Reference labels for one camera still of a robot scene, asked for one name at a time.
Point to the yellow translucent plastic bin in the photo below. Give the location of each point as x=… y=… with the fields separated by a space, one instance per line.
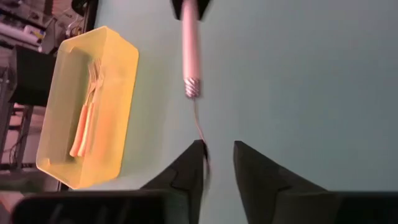
x=118 y=93

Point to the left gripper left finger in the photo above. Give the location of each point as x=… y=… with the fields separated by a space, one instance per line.
x=174 y=202

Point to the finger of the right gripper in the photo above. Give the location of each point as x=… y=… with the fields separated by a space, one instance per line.
x=177 y=7
x=203 y=7

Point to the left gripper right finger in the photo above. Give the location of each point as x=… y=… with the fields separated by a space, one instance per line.
x=280 y=202

